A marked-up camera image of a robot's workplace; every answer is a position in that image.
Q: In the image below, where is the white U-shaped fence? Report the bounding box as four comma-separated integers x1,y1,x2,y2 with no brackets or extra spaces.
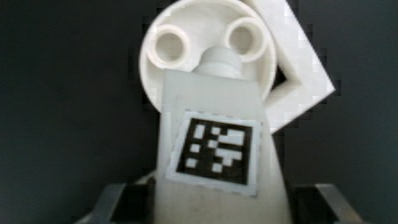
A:
241,0,336,133

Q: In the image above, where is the white round stool seat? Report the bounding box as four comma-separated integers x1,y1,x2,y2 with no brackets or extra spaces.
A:
138,0,279,114

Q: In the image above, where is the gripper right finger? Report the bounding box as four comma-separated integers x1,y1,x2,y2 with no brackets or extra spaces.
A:
314,184,368,224

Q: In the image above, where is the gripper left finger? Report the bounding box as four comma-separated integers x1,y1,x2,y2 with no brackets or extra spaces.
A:
73,183,126,224

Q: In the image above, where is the white stool leg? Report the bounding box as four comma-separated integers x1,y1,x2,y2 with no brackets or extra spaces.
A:
149,45,295,224

